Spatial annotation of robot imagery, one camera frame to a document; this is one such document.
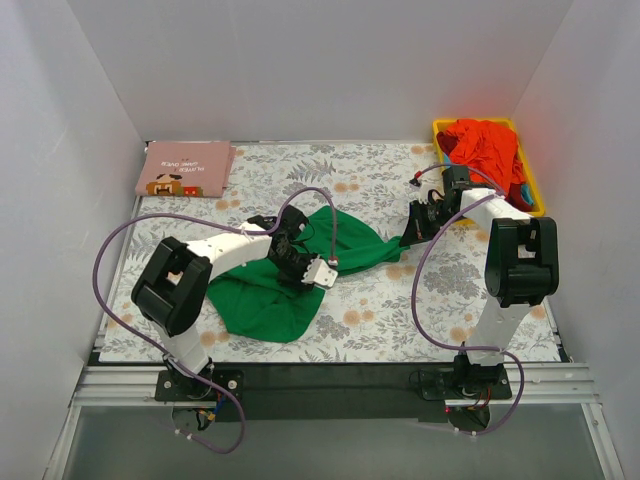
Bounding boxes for green t-shirt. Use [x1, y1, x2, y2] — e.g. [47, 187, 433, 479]
[207, 211, 405, 343]

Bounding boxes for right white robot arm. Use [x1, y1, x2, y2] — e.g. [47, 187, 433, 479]
[400, 164, 559, 400]

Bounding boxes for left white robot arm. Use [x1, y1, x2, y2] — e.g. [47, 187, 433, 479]
[131, 206, 337, 400]

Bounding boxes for floral table mat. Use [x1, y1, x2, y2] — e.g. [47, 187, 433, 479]
[99, 142, 561, 363]

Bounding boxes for red t-shirt in bin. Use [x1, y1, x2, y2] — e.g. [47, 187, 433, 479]
[436, 119, 532, 212]

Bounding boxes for blue cloth in bin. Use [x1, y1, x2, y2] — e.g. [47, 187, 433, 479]
[520, 183, 535, 207]

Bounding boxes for folded pink t-shirt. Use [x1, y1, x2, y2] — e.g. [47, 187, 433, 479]
[135, 141, 236, 198]

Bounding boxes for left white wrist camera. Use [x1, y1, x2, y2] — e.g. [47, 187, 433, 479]
[301, 257, 338, 290]

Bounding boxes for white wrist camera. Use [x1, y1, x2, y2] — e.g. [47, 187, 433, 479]
[409, 171, 437, 204]
[301, 257, 338, 290]

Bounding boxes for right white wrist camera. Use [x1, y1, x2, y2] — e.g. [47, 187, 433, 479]
[409, 171, 437, 204]

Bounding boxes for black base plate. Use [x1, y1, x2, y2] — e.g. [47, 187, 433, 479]
[155, 361, 512, 426]

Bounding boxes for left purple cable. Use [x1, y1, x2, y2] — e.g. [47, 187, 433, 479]
[92, 187, 339, 455]

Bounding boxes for aluminium frame rail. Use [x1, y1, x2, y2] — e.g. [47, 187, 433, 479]
[46, 363, 624, 479]

